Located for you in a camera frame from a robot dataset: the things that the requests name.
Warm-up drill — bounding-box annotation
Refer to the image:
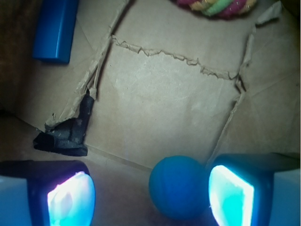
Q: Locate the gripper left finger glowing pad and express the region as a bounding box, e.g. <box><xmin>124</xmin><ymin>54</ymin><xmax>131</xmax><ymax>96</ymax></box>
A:
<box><xmin>0</xmin><ymin>160</ymin><xmax>95</xmax><ymax>226</ymax></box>

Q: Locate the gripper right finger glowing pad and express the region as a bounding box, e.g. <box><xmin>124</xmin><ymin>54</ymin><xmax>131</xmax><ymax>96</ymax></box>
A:
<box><xmin>208</xmin><ymin>153</ymin><xmax>301</xmax><ymax>226</ymax></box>

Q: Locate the blue ball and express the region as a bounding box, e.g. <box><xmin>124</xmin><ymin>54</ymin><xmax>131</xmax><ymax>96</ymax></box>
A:
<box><xmin>149</xmin><ymin>155</ymin><xmax>209</xmax><ymax>220</ymax></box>

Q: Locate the brown paper bag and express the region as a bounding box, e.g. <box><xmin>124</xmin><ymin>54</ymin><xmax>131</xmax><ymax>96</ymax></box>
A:
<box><xmin>0</xmin><ymin>0</ymin><xmax>301</xmax><ymax>226</ymax></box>

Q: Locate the blue rectangular block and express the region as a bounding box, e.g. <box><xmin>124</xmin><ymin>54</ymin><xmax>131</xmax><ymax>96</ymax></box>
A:
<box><xmin>32</xmin><ymin>0</ymin><xmax>79</xmax><ymax>64</ymax></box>

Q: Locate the multicolour rope ring toy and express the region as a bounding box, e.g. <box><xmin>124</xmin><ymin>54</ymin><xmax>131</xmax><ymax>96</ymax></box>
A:
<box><xmin>174</xmin><ymin>0</ymin><xmax>257</xmax><ymax>19</ymax></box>

